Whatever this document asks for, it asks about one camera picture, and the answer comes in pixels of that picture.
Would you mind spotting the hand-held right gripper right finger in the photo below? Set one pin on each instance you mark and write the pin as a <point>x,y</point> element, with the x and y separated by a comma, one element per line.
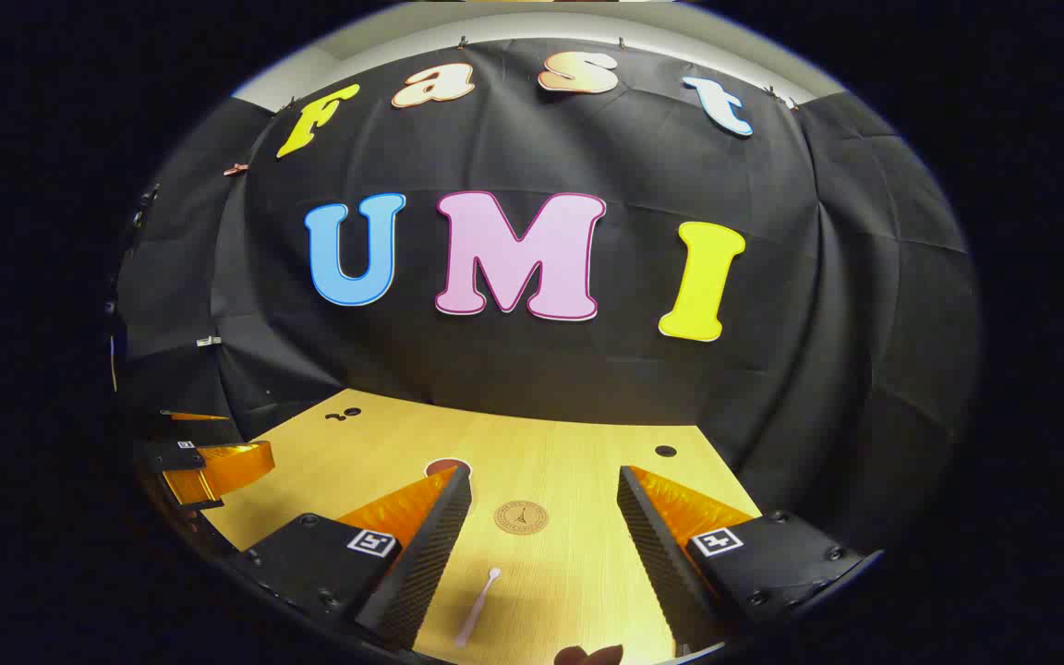
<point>661,563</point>

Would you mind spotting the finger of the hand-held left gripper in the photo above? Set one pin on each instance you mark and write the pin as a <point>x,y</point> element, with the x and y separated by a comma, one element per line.
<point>218,471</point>
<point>204,425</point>

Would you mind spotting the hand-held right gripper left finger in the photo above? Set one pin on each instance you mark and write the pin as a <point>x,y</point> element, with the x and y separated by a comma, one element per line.
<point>430,563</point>

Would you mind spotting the pale pink toothbrush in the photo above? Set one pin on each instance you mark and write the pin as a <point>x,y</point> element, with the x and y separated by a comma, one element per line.
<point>479,600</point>

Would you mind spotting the round cork coaster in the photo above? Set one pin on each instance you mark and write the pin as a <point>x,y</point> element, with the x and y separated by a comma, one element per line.
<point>521,516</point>

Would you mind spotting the wooden desktop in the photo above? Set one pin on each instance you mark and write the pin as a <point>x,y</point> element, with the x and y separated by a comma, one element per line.
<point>569,462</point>

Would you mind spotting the black backdrop cloth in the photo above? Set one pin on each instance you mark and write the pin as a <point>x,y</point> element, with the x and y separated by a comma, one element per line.
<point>587,369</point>

